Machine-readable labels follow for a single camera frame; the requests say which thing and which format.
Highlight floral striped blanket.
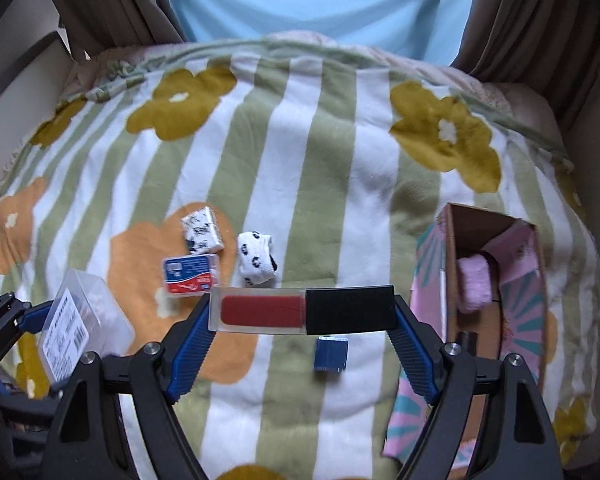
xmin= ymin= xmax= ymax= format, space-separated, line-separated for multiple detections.
xmin=0 ymin=35 xmax=600 ymax=480

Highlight pink patterned cardboard box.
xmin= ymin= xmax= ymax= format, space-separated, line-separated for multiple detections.
xmin=383 ymin=203 xmax=554 ymax=472

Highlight pink fluffy cloth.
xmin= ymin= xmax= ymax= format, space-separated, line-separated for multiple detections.
xmin=455 ymin=255 xmax=494 ymax=314

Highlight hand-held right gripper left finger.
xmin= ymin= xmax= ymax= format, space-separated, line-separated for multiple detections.
xmin=44 ymin=298 xmax=219 ymax=480

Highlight clear plastic box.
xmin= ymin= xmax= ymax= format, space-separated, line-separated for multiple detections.
xmin=36 ymin=269 xmax=136 ymax=395

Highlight red lip gloss tube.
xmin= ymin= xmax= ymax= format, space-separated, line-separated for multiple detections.
xmin=208 ymin=285 xmax=397 ymax=337

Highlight blue red floss pick box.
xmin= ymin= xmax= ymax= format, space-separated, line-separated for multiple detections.
xmin=161 ymin=253 xmax=220 ymax=295

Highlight small blue box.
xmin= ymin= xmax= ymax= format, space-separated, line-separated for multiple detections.
xmin=313 ymin=337 xmax=350 ymax=375

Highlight beige curtain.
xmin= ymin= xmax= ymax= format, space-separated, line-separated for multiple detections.
xmin=40 ymin=0 xmax=188 ymax=56
xmin=452 ymin=0 xmax=600 ymax=126

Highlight light blue curtain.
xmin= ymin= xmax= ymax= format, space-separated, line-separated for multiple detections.
xmin=152 ymin=0 xmax=481 ymax=67

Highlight white black printed tissue pack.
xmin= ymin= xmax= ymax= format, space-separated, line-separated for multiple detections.
xmin=181 ymin=206 xmax=226 ymax=254

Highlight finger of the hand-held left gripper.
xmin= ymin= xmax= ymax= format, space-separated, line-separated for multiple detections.
xmin=0 ymin=294 xmax=61 ymax=361

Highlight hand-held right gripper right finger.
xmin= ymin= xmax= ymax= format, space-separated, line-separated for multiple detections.
xmin=387 ymin=294 xmax=565 ymax=480

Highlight white black patterned sock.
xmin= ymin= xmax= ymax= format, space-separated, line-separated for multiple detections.
xmin=237 ymin=231 xmax=280 ymax=288

